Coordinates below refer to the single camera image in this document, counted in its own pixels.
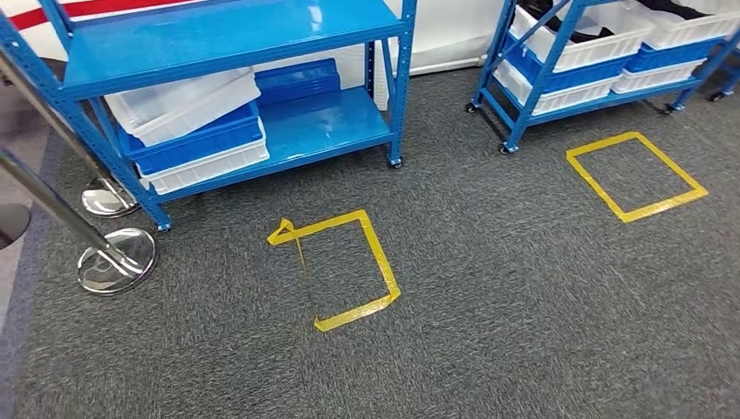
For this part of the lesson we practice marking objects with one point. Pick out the blue metal shelf rack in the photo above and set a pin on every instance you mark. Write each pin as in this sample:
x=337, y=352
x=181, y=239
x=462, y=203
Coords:
x=231, y=35

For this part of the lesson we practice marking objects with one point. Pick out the black plastic part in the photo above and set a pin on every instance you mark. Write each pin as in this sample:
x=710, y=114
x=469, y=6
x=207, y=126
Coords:
x=584, y=36
x=665, y=7

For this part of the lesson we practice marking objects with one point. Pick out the yellow floor tape with loop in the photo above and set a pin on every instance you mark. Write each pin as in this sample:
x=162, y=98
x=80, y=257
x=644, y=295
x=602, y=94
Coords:
x=378, y=260

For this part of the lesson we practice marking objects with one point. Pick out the upright white plastic bin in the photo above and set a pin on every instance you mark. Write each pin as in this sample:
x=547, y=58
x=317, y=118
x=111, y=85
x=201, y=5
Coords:
x=381, y=81

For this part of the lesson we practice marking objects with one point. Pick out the upright blue plastic bin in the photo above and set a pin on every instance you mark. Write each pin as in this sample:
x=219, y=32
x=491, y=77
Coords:
x=298, y=81

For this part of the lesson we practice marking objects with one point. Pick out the flat white plastic bin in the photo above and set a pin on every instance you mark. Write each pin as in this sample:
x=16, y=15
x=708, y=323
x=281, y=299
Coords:
x=208, y=168

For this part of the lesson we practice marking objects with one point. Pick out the blue metal rack on wheels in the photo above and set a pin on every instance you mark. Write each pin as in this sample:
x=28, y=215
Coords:
x=526, y=110

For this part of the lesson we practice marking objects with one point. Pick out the white car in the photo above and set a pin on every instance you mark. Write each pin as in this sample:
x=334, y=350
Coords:
x=451, y=29

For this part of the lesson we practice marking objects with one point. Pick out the tilted white plastic bin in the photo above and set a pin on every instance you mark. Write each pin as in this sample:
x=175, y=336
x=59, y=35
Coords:
x=185, y=104

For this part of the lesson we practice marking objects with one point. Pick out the yellow floor tape marking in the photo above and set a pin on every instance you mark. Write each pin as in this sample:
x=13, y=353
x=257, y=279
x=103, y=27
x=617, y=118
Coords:
x=595, y=185

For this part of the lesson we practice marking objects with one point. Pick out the red barrier belt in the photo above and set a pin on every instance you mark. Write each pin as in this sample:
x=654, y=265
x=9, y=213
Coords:
x=87, y=8

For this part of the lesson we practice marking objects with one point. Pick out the chrome stanchion post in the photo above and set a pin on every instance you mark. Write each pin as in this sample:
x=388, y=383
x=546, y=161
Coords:
x=52, y=202
x=107, y=199

